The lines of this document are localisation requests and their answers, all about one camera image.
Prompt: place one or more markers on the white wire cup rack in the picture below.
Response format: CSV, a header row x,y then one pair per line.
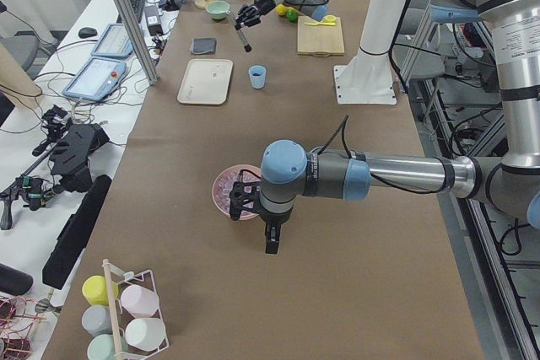
x,y
116,281

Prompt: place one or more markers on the blue teach pendant near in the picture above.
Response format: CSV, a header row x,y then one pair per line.
x,y
97,78

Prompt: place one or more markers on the black long bar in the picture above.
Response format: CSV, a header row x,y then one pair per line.
x,y
75,235

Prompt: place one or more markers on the green cup in rack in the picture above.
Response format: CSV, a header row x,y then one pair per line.
x,y
101,347

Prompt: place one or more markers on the pink bowl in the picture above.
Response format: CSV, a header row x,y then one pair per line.
x,y
223,191

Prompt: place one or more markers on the grey cup in rack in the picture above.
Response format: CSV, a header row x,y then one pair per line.
x,y
96,320

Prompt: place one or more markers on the light blue cup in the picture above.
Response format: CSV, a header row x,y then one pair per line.
x,y
257,76

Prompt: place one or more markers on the yellow cup in rack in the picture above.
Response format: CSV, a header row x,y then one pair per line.
x,y
94,290

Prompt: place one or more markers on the clear ice cubes pile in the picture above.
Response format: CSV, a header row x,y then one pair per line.
x,y
225,187

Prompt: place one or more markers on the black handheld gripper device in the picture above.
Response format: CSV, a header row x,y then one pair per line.
x,y
68,146

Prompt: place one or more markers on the blue teach pendant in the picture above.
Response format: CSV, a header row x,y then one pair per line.
x,y
113,43
97,78

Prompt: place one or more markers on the black computer mouse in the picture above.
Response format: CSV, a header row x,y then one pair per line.
x,y
87,32

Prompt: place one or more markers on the wooden cutting board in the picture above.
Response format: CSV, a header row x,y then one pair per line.
x,y
319,40

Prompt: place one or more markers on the mint green bowl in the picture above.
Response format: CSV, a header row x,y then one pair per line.
x,y
218,10

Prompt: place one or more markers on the aluminium frame post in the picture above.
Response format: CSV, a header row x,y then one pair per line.
x,y
124,8

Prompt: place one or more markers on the green lime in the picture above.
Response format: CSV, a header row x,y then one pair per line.
x,y
291,15

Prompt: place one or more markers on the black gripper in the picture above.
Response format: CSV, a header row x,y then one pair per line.
x,y
272,221
264,2

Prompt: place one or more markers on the white cup in rack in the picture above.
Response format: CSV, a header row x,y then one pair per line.
x,y
145,334

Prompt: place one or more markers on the yellow lemon lower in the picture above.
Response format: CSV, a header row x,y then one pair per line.
x,y
281,10

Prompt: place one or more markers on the cream rabbit tray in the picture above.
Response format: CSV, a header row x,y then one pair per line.
x,y
205,82

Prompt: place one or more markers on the steel muddler black tip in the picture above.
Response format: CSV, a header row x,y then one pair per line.
x,y
240,34

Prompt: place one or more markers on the blue teach pendant far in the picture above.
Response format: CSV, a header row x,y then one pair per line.
x,y
113,43

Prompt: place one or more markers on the grey folded cloth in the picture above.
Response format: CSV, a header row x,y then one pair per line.
x,y
203,46

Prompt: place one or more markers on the pink cup in rack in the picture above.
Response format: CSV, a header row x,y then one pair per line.
x,y
139,302

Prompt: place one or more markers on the lemon slice upper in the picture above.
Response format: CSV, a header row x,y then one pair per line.
x,y
330,19

